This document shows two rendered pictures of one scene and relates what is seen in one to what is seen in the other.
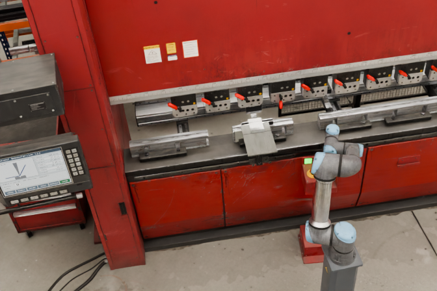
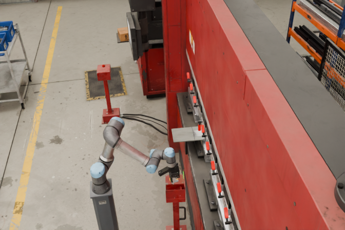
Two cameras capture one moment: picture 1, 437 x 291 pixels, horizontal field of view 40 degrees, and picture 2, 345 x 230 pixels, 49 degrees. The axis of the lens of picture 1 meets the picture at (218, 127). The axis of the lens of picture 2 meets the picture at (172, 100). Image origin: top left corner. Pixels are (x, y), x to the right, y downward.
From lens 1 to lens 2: 3.78 m
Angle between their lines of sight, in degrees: 67
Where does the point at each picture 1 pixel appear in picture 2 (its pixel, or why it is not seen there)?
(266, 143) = (181, 137)
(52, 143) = (130, 23)
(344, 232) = (94, 167)
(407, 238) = not seen: outside the picture
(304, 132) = (207, 169)
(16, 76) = not seen: outside the picture
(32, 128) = not seen: hidden behind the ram
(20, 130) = not seen: hidden behind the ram
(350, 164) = (105, 131)
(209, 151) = (190, 122)
